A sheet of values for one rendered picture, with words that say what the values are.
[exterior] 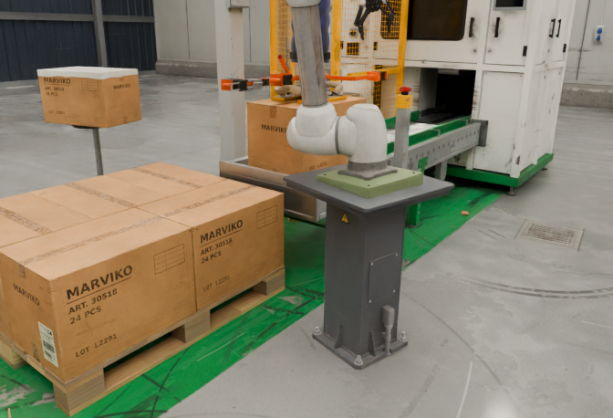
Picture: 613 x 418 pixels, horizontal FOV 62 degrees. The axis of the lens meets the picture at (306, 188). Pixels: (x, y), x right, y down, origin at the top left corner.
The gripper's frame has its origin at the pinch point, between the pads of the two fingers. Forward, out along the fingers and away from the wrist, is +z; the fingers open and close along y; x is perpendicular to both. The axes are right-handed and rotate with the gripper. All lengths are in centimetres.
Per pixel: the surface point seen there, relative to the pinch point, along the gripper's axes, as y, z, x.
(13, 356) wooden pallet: -187, 58, -79
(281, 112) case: -52, 32, 6
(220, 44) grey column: -73, 43, 135
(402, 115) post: 12, 49, -2
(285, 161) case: -56, 56, -6
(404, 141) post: 10, 62, -7
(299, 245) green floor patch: -59, 132, 6
